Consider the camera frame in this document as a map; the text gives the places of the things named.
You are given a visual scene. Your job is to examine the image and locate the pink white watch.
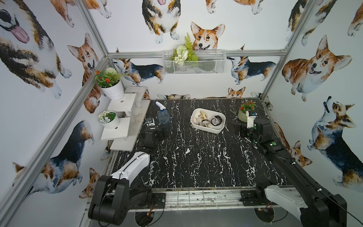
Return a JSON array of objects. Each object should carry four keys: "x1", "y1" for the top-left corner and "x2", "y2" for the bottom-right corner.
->
[{"x1": 192, "y1": 117, "x2": 201, "y2": 125}]

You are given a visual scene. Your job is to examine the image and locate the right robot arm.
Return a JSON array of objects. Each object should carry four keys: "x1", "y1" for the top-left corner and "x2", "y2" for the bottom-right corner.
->
[{"x1": 242, "y1": 116, "x2": 347, "y2": 227}]

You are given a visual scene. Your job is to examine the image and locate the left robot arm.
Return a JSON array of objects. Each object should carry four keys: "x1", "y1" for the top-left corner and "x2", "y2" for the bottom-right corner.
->
[{"x1": 88, "y1": 126, "x2": 168, "y2": 227}]

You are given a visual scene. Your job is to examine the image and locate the white storage box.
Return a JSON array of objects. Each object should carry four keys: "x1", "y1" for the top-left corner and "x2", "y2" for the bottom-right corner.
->
[{"x1": 190, "y1": 108, "x2": 226, "y2": 134}]

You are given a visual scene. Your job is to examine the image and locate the clear blue spray bottle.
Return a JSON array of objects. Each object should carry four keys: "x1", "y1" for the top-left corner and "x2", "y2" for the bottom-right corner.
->
[{"x1": 155, "y1": 101, "x2": 171, "y2": 125}]

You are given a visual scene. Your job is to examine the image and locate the white stepped shelf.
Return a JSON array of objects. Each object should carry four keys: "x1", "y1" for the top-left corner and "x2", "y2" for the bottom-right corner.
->
[{"x1": 101, "y1": 87, "x2": 150, "y2": 151}]

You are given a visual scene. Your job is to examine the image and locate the green pot red flowers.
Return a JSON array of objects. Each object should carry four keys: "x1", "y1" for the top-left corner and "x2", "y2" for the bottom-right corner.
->
[{"x1": 238, "y1": 100, "x2": 256, "y2": 123}]

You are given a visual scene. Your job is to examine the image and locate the small white flower pot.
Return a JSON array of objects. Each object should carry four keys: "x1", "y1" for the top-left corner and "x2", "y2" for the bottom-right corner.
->
[{"x1": 98, "y1": 110, "x2": 119, "y2": 130}]

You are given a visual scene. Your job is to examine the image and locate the large white flower pot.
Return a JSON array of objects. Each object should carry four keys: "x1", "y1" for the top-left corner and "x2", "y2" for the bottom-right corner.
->
[{"x1": 95, "y1": 67, "x2": 124, "y2": 100}]

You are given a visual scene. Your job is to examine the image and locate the green fern white flowers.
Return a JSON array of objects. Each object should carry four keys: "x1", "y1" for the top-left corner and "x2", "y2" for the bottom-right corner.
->
[{"x1": 171, "y1": 33, "x2": 199, "y2": 66}]

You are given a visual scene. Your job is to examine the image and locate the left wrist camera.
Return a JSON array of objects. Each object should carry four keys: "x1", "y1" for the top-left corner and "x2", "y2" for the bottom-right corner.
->
[{"x1": 146, "y1": 118, "x2": 156, "y2": 127}]

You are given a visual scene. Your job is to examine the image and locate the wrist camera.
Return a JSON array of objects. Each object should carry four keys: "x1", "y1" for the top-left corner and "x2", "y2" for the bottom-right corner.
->
[
  {"x1": 146, "y1": 118, "x2": 156, "y2": 127},
  {"x1": 246, "y1": 110, "x2": 258, "y2": 129}
]

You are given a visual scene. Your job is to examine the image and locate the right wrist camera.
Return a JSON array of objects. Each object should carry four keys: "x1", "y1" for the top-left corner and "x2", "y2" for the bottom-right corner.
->
[{"x1": 246, "y1": 110, "x2": 258, "y2": 129}]

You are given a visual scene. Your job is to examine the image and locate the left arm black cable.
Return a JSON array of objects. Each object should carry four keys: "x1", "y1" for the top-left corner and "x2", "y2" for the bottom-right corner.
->
[{"x1": 96, "y1": 158, "x2": 165, "y2": 227}]

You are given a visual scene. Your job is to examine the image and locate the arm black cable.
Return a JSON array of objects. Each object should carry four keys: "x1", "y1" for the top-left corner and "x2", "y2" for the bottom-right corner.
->
[
  {"x1": 96, "y1": 158, "x2": 165, "y2": 227},
  {"x1": 269, "y1": 158, "x2": 363, "y2": 226}
]

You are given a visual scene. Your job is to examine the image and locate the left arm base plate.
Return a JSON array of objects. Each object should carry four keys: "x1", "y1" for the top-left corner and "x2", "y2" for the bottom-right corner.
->
[{"x1": 128, "y1": 193, "x2": 166, "y2": 210}]

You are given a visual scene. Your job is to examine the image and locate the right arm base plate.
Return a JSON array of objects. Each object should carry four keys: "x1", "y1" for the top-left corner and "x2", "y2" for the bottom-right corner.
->
[{"x1": 240, "y1": 188, "x2": 270, "y2": 207}]

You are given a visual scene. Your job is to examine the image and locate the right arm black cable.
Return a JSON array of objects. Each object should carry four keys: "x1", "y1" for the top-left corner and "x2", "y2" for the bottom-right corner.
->
[{"x1": 269, "y1": 158, "x2": 363, "y2": 226}]

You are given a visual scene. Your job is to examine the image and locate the white wire wall basket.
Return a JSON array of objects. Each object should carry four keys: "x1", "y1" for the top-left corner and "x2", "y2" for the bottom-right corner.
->
[{"x1": 162, "y1": 50, "x2": 226, "y2": 75}]

